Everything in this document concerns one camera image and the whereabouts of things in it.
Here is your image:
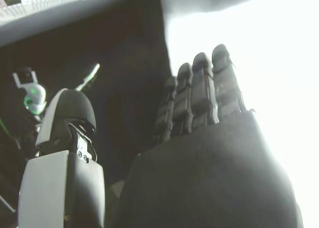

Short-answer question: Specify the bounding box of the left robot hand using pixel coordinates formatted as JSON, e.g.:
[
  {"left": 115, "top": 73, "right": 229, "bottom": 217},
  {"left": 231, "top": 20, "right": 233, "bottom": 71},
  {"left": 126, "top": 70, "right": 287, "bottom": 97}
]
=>
[{"left": 17, "top": 43, "right": 305, "bottom": 228}]

